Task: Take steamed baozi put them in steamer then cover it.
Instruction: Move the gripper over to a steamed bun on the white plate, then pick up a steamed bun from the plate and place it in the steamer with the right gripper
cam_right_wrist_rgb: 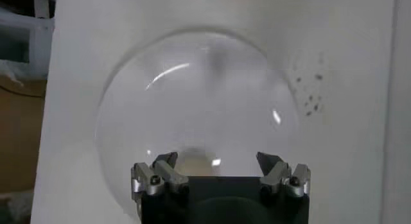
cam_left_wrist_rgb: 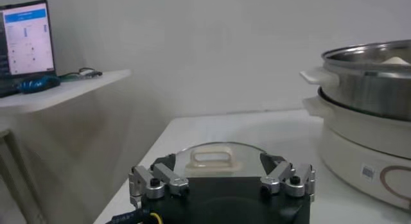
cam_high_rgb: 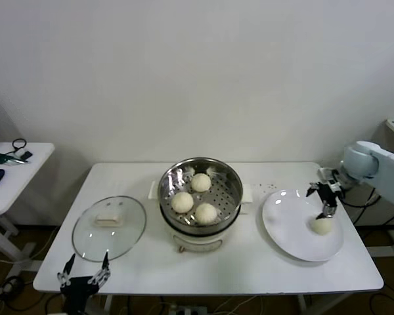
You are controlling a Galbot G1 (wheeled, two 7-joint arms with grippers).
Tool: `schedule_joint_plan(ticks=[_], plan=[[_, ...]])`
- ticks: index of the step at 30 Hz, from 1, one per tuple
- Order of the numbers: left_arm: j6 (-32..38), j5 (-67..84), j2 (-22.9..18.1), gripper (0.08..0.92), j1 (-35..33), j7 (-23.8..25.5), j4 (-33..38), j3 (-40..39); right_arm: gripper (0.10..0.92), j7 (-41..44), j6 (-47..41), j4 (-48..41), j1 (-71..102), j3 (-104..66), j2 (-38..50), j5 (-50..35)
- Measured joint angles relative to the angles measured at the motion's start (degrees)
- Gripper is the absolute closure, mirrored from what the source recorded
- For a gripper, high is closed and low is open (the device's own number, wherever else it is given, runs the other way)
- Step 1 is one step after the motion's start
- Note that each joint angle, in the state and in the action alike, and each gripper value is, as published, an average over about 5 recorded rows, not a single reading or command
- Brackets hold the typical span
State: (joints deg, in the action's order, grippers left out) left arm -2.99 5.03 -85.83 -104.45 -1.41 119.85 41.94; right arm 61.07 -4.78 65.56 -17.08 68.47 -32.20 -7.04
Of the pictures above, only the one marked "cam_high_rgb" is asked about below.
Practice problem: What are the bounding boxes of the power strip under table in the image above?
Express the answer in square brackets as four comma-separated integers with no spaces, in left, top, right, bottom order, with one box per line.
[170,304,208,315]

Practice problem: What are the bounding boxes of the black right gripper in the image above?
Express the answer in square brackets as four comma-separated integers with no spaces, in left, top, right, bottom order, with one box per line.
[305,182,341,221]

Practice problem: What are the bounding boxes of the glass lid with white handle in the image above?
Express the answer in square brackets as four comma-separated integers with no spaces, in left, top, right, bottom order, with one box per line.
[71,196,148,263]

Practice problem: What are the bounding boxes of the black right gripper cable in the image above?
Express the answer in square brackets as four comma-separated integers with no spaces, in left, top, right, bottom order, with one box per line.
[338,193,382,208]

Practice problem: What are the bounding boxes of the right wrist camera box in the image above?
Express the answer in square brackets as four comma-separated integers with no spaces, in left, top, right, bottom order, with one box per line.
[317,167,344,194]

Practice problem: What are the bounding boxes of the white electric cooker base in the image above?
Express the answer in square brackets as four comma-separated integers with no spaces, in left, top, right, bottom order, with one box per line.
[160,201,250,254]

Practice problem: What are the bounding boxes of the white round plate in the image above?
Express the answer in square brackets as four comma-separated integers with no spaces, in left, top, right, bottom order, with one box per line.
[261,188,345,263]

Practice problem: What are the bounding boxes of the white side table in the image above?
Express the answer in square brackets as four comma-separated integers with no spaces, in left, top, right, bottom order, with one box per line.
[0,142,56,280]

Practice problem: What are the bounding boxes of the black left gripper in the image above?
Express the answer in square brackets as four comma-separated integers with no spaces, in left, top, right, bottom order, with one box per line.
[56,251,112,312]

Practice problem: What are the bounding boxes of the stainless steel steamer basket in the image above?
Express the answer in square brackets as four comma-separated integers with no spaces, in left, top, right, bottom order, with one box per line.
[147,157,253,230]

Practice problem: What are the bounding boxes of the white steamed baozi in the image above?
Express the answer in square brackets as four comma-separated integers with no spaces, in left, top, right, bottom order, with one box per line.
[195,202,218,226]
[190,173,213,193]
[171,192,194,213]
[308,217,335,236]

